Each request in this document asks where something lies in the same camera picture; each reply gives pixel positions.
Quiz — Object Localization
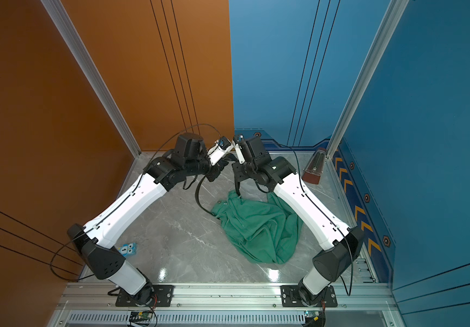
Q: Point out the light blue toy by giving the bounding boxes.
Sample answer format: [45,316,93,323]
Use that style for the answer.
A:
[119,243,137,258]

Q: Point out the green trousers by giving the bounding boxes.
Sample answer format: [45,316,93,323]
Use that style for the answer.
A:
[211,191,304,265]

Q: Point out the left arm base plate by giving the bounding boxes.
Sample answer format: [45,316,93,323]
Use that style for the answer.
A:
[108,284,174,308]

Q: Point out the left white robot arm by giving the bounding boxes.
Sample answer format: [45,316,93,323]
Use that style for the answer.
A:
[67,133,234,306]

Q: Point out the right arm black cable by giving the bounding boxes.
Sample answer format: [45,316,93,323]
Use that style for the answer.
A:
[275,142,356,297]

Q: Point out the brown wooden metronome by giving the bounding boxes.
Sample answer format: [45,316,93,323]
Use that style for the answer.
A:
[302,148,326,185]

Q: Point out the green circuit board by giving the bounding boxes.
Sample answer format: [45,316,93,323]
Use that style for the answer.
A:
[303,311,326,326]
[129,311,154,324]

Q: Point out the left green circuit board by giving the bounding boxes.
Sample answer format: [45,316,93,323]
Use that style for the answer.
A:
[129,311,154,324]

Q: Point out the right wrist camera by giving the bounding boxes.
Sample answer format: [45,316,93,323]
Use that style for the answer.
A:
[233,135,246,164]

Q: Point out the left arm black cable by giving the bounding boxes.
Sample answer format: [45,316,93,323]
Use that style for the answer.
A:
[50,123,223,282]

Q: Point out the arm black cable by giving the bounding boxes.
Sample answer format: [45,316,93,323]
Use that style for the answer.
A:
[275,142,356,297]
[50,123,223,282]

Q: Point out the aluminium mounting rail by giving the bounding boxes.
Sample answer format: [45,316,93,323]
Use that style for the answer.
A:
[49,283,405,326]

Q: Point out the aluminium corner post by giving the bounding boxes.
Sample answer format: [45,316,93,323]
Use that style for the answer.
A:
[41,0,142,158]
[326,0,409,159]

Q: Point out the right green circuit board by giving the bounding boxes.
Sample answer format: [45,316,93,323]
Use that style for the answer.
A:
[303,311,326,326]

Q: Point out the right aluminium corner post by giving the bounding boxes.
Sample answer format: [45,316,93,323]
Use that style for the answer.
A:
[326,0,409,159]

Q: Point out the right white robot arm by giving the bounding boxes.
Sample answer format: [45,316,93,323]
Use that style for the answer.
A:
[232,135,364,307]

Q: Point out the left aluminium corner post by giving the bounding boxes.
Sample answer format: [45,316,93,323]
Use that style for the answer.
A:
[41,0,142,158]

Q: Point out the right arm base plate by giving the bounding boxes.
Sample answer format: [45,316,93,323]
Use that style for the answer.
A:
[280,285,338,308]

